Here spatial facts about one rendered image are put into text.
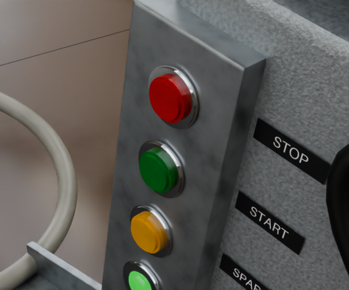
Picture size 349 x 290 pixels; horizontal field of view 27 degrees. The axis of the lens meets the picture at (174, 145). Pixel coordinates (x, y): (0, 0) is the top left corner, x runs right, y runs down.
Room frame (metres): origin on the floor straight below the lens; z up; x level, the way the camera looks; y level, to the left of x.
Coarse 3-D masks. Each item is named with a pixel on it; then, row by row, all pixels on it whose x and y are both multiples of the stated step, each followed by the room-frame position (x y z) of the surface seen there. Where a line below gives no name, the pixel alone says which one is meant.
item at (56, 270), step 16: (32, 256) 0.67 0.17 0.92; (48, 256) 0.66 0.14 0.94; (48, 272) 0.65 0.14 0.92; (64, 272) 0.63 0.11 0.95; (80, 272) 0.62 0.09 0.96; (16, 288) 0.63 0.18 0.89; (32, 288) 0.63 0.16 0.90; (48, 288) 0.64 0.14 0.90; (64, 288) 0.63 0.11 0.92; (80, 288) 0.61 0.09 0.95; (96, 288) 0.59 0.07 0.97
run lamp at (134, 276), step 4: (132, 272) 0.32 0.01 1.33; (136, 272) 0.32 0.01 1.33; (132, 276) 0.32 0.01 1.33; (136, 276) 0.31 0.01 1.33; (140, 276) 0.31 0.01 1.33; (132, 280) 0.31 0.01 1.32; (136, 280) 0.31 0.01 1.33; (140, 280) 0.31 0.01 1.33; (144, 280) 0.31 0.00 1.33; (132, 284) 0.31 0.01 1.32; (136, 284) 0.31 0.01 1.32; (140, 284) 0.31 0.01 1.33; (144, 284) 0.31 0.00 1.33; (148, 284) 0.31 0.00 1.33; (132, 288) 0.31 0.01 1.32; (136, 288) 0.31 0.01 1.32; (140, 288) 0.31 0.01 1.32; (144, 288) 0.31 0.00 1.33; (148, 288) 0.31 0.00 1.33
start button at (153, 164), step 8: (144, 152) 0.32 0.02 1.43; (152, 152) 0.31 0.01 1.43; (160, 152) 0.31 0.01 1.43; (144, 160) 0.32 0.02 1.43; (152, 160) 0.31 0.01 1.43; (160, 160) 0.31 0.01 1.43; (144, 168) 0.31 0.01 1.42; (152, 168) 0.31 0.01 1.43; (160, 168) 0.31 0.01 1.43; (168, 168) 0.31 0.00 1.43; (144, 176) 0.31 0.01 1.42; (152, 176) 0.31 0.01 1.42; (160, 176) 0.31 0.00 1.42; (168, 176) 0.31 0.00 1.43; (152, 184) 0.31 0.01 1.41; (160, 184) 0.31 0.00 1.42; (168, 184) 0.31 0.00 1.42; (160, 192) 0.31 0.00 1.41
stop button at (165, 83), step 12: (156, 84) 0.31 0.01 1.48; (168, 84) 0.31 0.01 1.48; (156, 96) 0.31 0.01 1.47; (168, 96) 0.31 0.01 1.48; (180, 96) 0.31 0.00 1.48; (156, 108) 0.31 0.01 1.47; (168, 108) 0.31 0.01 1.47; (180, 108) 0.30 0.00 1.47; (168, 120) 0.31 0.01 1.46; (180, 120) 0.31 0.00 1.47
